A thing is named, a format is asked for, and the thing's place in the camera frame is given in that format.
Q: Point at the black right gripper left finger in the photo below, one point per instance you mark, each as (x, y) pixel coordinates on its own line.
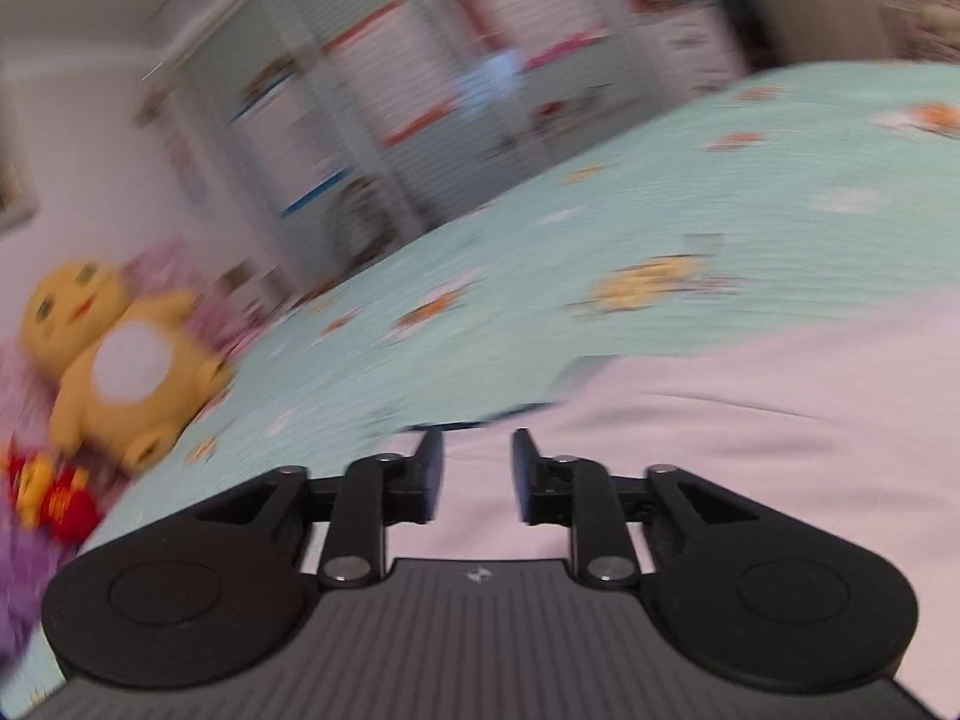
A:
(376, 493)

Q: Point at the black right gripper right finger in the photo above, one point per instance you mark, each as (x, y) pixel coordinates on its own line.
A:
(577, 494)

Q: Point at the white shirt with navy trim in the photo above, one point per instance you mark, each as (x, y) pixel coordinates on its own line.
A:
(850, 425)

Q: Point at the pink patterned pillow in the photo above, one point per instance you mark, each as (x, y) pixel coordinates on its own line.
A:
(45, 389)

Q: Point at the red yellow plush toy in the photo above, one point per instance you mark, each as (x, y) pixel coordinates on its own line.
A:
(49, 495)

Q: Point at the purple plush toy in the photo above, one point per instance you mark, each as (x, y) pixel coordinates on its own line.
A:
(28, 561)

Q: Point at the mint green patterned bedspread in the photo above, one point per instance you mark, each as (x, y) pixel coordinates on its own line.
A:
(803, 195)

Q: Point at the grey sliding wardrobe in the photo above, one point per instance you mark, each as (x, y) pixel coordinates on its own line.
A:
(357, 125)

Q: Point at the white drawer cabinet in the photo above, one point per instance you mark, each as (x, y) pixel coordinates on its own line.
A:
(694, 49)

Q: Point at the framed wall picture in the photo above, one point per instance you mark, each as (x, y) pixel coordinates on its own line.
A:
(18, 197)

